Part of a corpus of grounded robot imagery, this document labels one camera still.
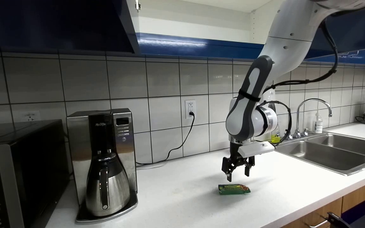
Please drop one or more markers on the blue cabinet door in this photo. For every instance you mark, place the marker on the blue cabinet door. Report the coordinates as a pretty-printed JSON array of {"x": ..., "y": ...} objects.
[
  {"x": 55, "y": 25},
  {"x": 356, "y": 28}
]

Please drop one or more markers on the steel coffee maker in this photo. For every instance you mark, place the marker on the steel coffee maker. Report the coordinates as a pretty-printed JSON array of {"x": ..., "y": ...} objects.
[{"x": 124, "y": 148}]

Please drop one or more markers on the steel double sink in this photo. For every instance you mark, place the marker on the steel double sink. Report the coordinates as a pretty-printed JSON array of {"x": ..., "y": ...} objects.
[{"x": 331, "y": 155}]

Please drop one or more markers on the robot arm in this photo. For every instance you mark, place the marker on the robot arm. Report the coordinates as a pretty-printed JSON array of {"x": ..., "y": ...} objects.
[{"x": 291, "y": 47}]

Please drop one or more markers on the yellow dish soap bottle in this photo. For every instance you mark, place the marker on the yellow dish soap bottle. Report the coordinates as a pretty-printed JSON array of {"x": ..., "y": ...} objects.
[{"x": 275, "y": 137}]

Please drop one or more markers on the wooden drawer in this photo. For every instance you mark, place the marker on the wooden drawer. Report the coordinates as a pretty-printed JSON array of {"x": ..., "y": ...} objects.
[{"x": 325, "y": 210}]

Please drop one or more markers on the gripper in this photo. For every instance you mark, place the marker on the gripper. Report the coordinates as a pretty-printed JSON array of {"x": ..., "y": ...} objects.
[{"x": 235, "y": 157}]

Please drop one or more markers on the green granola bar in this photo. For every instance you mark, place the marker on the green granola bar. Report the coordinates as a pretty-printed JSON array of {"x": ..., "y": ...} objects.
[{"x": 233, "y": 189}]

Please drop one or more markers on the white soap bottle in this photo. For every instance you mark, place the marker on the white soap bottle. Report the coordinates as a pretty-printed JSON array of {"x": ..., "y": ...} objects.
[{"x": 318, "y": 125}]

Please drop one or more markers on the chrome tap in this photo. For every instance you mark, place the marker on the chrome tap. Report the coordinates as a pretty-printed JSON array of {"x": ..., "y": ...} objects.
[{"x": 299, "y": 110}]

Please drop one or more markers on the black microwave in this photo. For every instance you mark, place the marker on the black microwave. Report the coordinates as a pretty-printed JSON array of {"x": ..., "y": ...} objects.
[{"x": 27, "y": 171}]

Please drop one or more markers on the blue wall cabinet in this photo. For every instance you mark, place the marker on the blue wall cabinet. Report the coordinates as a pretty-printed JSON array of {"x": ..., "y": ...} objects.
[{"x": 198, "y": 44}]

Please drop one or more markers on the black chair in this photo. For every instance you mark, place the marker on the black chair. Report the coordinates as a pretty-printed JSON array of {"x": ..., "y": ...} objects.
[{"x": 339, "y": 221}]

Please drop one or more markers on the steel coffee carafe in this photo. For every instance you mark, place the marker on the steel coffee carafe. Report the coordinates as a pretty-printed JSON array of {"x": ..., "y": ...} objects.
[{"x": 108, "y": 186}]

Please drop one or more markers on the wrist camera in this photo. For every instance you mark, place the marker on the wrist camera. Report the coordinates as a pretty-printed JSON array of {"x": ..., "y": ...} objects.
[{"x": 256, "y": 148}]

